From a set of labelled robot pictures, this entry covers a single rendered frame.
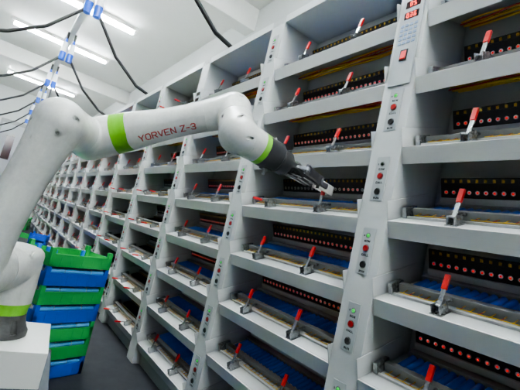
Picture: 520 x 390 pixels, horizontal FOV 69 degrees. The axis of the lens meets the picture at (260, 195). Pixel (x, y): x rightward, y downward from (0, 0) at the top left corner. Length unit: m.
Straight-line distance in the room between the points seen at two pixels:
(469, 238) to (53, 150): 0.96
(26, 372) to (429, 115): 1.26
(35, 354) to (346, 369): 0.79
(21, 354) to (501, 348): 1.08
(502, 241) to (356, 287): 0.37
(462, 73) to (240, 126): 0.55
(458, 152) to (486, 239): 0.21
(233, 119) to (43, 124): 0.45
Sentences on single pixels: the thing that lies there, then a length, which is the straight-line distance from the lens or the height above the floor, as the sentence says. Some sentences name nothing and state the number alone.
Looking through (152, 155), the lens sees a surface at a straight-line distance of 2.87.
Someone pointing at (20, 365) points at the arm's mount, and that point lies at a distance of 1.21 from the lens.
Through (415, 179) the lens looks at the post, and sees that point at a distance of 1.12.
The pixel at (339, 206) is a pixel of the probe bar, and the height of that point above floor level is 0.94.
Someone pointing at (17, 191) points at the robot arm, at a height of 0.76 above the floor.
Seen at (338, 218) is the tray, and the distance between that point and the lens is 1.14.
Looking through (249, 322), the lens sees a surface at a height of 0.50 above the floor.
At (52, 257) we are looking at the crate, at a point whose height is 0.52.
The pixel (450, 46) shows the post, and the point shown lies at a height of 1.45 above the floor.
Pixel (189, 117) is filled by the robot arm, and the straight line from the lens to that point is 1.12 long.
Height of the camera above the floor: 0.77
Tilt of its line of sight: 7 degrees up
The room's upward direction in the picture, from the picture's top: 13 degrees clockwise
